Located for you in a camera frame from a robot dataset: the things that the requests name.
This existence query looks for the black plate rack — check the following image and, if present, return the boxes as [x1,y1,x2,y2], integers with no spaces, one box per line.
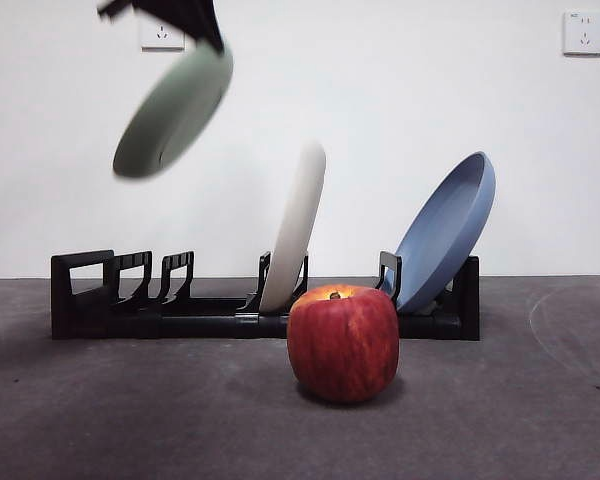
[50,249,481,342]

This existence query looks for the light green round plate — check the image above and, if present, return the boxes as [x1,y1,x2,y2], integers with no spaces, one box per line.
[112,42,235,180]

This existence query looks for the red apple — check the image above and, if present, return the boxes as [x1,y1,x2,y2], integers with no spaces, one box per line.
[286,284,400,404]

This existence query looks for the white wall socket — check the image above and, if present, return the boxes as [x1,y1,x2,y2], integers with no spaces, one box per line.
[140,13,187,53]
[562,11,600,58]

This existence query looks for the white round plate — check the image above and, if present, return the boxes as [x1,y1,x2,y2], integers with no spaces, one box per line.
[258,140,327,312]

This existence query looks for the blue round plate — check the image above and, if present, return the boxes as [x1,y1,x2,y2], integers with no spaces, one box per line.
[394,151,497,315]

